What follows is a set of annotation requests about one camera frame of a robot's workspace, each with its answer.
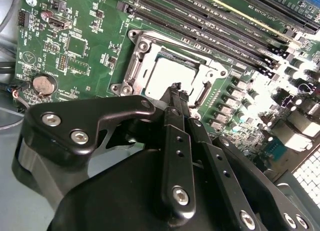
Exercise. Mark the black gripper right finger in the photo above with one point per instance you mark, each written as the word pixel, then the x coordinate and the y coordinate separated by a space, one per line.
pixel 225 171

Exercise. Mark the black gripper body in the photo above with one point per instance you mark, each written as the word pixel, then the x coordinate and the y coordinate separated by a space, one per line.
pixel 120 196

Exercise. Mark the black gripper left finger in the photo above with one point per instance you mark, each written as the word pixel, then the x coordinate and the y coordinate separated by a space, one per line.
pixel 65 126

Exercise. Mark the metal socket cover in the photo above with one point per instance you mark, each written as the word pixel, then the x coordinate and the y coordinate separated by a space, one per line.
pixel 150 54

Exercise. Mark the silver CPU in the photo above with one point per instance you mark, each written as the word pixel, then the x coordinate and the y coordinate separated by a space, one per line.
pixel 170 73

